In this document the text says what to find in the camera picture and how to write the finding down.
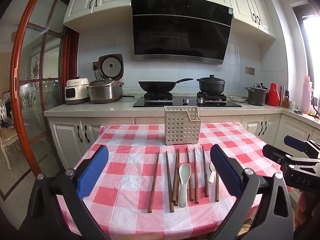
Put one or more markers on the red white checkered tablecloth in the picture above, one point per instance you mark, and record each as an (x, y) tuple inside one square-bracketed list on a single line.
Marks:
[(130, 160)]

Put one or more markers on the white ornate chair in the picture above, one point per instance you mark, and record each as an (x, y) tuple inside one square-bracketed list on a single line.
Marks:
[(7, 140)]

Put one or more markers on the red thermos jug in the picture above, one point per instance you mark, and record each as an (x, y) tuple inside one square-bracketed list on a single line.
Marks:
[(273, 96)]

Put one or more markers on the person's right hand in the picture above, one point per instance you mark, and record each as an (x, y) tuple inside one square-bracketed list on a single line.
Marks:
[(303, 207)]

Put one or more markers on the red wooden glass sliding door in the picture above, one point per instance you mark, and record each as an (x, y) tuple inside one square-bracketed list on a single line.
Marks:
[(22, 55)]

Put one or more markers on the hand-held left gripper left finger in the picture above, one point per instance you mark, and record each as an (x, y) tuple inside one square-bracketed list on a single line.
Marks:
[(93, 170)]

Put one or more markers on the steel rice cooker open lid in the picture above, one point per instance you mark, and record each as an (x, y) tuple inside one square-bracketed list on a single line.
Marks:
[(101, 90)]

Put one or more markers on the black wok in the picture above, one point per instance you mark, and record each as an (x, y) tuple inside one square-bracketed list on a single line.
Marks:
[(157, 86)]

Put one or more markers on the plate with food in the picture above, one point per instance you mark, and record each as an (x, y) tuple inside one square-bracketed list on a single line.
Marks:
[(237, 99)]

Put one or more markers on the black lidded cooking pot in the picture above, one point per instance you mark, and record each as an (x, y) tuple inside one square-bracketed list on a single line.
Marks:
[(211, 86)]

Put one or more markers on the white stone kitchen countertop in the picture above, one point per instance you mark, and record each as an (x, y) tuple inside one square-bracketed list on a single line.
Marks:
[(100, 108)]

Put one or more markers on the black glass gas stove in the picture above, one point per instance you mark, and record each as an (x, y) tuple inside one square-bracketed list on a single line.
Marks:
[(175, 103)]

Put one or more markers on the small white electric cooker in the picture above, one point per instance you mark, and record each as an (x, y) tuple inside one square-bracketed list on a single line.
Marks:
[(75, 92)]

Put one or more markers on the bronze wall switch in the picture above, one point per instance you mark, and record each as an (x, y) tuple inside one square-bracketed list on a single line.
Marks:
[(249, 70)]

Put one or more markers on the wall power outlet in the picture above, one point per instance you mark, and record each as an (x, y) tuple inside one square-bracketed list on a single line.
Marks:
[(95, 66)]

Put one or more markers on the black glass range hood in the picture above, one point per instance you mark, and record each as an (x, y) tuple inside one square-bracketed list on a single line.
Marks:
[(180, 30)]

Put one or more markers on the kitchen window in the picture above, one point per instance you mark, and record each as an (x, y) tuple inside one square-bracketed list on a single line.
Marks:
[(310, 42)]

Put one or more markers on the steel vacuum bottle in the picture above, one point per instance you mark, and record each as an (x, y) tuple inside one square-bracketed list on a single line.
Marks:
[(282, 96)]

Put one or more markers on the pink water bottle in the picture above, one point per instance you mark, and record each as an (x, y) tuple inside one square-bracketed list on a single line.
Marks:
[(306, 97)]

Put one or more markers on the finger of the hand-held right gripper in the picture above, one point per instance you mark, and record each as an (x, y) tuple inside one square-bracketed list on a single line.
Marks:
[(295, 143), (276, 153)]

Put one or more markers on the small white ceramic spoon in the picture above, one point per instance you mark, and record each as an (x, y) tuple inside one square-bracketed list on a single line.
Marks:
[(212, 176)]

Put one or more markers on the large white ceramic spoon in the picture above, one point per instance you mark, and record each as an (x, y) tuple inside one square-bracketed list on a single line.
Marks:
[(185, 171)]

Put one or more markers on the oil bottle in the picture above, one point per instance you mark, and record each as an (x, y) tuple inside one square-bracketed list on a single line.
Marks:
[(286, 101)]

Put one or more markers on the small white cup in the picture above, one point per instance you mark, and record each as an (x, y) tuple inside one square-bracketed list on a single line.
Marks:
[(292, 105)]

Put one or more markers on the white perforated utensil basket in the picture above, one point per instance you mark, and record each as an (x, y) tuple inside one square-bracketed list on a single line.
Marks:
[(180, 130)]

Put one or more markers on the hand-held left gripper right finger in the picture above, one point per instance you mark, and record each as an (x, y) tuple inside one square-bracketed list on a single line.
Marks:
[(225, 170)]

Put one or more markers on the grey stockpot with lid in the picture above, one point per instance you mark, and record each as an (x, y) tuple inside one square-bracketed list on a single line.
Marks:
[(256, 96)]

